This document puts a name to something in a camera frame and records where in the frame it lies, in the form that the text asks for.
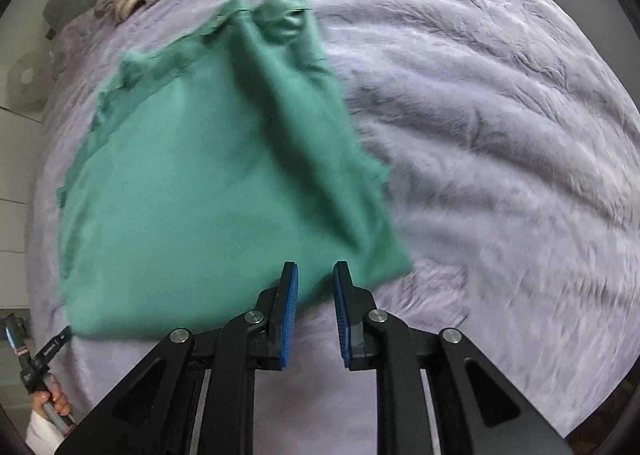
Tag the lavender textured bed blanket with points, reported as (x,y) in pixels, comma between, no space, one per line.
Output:
(500,135)

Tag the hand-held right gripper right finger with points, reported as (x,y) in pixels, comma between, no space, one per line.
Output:
(342,317)

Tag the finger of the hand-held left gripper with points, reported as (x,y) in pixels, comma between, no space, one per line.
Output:
(12,335)
(54,344)

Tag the white round fan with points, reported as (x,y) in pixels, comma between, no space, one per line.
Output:
(27,80)

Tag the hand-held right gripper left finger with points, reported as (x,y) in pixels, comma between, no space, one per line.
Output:
(290,317)

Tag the green work jacket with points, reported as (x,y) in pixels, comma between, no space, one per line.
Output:
(200,185)

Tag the person's left hand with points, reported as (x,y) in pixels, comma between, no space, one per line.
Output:
(60,401)

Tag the person's left forearm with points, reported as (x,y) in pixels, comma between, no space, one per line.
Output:
(41,435)

